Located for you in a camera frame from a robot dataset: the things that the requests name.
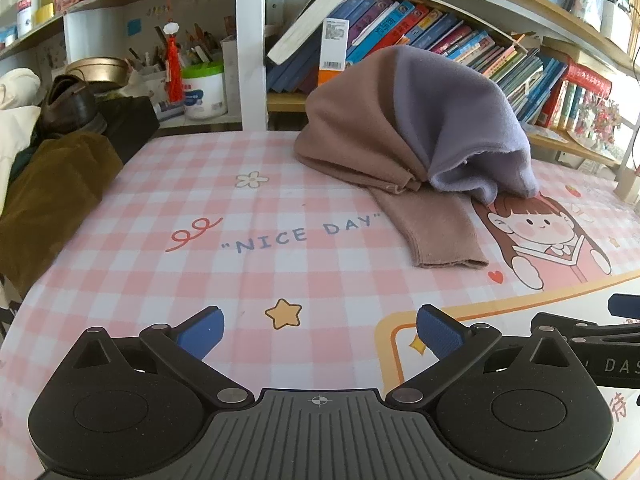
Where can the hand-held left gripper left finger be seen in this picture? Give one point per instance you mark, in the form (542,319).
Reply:
(200,332)

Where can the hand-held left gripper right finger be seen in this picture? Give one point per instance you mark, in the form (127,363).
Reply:
(440,332)

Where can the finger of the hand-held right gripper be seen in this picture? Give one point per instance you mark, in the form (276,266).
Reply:
(600,332)
(625,305)

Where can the brown and purple sweater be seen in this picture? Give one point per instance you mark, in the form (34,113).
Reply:
(350,125)

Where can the pink checked printed table mat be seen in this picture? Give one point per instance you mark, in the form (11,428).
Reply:
(200,260)

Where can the pink flower ornament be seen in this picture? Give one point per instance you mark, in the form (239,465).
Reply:
(600,120)

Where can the white tub with green lid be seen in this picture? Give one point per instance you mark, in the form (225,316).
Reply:
(204,95)

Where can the red tassel ornament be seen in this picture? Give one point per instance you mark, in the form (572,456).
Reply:
(174,75)

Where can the tall white carton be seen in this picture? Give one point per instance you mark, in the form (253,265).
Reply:
(230,75)

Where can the brown leather shoe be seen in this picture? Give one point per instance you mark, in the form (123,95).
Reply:
(67,105)

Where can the white and wood bookshelf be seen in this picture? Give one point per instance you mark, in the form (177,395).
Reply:
(252,60)

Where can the cream cloth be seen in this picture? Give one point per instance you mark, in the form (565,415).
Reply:
(15,125)

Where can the brass bowl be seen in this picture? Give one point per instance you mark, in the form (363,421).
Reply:
(97,72)

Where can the bunch of pens and pencils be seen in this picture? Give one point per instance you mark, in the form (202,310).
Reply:
(195,45)

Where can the white blue orange carton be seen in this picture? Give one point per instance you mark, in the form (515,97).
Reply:
(334,45)

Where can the blue sticky note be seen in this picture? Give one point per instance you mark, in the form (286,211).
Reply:
(134,27)

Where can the row of colourful books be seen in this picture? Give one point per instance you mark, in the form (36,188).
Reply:
(400,20)

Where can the thick white leaning book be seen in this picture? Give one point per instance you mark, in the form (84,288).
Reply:
(310,20)

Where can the white bottle with blue label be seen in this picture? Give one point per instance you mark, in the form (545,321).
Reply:
(27,5)

